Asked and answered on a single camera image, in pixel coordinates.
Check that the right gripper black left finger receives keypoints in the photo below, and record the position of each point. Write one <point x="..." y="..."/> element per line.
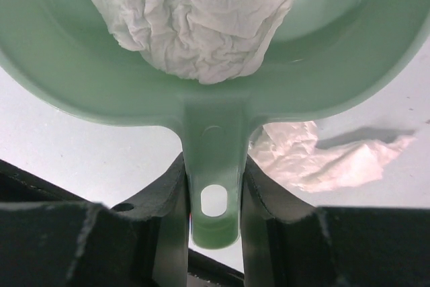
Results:
<point x="159" y="213"/>

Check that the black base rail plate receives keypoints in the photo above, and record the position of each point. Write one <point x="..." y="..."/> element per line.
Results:
<point x="51" y="237"/>

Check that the white paper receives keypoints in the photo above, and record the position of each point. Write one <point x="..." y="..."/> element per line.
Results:
<point x="289" y="155"/>
<point x="207" y="40"/>

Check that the green dustpan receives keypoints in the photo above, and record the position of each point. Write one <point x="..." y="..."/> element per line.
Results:
<point x="328" y="56"/>

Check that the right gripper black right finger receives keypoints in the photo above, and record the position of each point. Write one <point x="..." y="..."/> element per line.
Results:
<point x="278" y="233"/>

